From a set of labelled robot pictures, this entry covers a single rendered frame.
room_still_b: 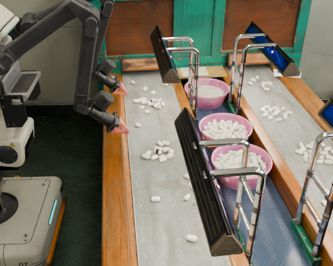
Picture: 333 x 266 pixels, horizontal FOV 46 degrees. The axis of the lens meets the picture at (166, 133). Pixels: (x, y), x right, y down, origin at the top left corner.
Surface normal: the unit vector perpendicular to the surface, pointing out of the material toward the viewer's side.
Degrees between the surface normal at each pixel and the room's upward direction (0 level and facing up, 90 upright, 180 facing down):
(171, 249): 0
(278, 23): 90
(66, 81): 90
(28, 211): 0
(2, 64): 97
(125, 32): 90
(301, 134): 0
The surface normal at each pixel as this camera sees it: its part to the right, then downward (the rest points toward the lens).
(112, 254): 0.00, -0.84
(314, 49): 0.04, 0.54
